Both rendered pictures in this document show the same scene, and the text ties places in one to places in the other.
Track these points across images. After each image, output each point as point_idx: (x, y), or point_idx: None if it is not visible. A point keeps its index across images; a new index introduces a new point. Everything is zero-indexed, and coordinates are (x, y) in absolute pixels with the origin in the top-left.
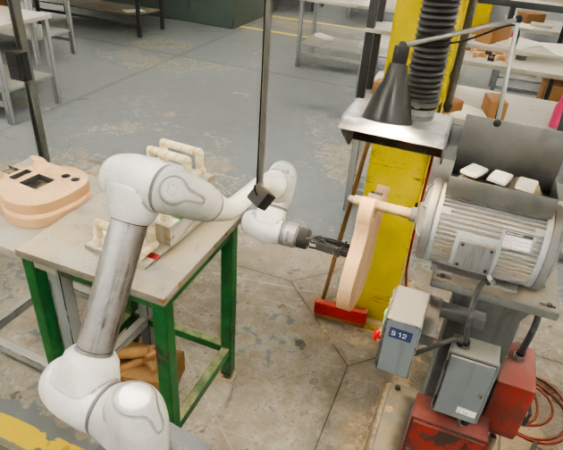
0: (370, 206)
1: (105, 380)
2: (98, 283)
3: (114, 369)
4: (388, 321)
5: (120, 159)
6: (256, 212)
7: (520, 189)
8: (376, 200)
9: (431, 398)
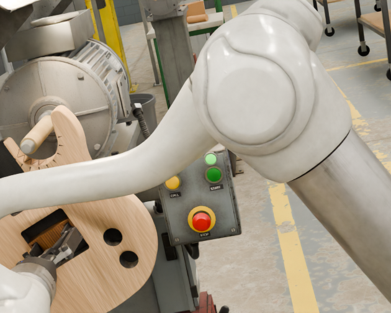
0: (71, 112)
1: None
2: None
3: None
4: (226, 153)
5: (264, 28)
6: (0, 297)
7: (74, 17)
8: (33, 128)
9: None
